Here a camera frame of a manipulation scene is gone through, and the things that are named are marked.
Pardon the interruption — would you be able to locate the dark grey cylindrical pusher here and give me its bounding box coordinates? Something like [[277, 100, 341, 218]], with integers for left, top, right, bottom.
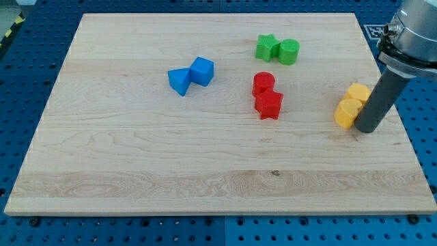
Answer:
[[354, 67, 411, 133]]

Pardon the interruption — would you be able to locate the yellow heart block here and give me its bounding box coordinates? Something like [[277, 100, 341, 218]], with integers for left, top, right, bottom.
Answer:
[[334, 98, 363, 129]]

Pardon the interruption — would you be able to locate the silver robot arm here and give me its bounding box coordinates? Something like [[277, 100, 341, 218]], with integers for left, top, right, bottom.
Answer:
[[354, 0, 436, 133]]

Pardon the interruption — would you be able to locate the yellow hexagon block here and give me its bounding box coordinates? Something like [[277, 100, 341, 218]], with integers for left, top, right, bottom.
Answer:
[[343, 83, 371, 104]]

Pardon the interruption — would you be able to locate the black white fiducial marker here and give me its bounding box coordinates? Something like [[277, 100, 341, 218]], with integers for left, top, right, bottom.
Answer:
[[364, 24, 384, 40]]

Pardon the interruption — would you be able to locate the green cylinder block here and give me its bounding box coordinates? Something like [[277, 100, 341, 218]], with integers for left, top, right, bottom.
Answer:
[[277, 39, 300, 66]]

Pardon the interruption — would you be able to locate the red star block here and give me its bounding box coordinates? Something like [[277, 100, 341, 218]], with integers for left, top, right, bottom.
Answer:
[[255, 89, 283, 120]]

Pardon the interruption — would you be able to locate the red cylinder block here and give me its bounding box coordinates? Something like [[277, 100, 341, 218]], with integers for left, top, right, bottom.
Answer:
[[252, 71, 275, 96]]

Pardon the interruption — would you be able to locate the green star block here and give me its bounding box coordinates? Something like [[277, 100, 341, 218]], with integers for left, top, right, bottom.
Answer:
[[255, 34, 280, 62]]

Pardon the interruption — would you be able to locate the blue cube block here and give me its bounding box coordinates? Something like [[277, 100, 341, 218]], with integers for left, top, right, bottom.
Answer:
[[190, 57, 214, 87]]

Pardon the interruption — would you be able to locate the blue triangle block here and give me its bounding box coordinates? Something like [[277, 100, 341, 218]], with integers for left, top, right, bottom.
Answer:
[[167, 68, 191, 96]]

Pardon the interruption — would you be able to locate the light wooden board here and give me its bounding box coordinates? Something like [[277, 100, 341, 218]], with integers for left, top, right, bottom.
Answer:
[[5, 13, 436, 216]]

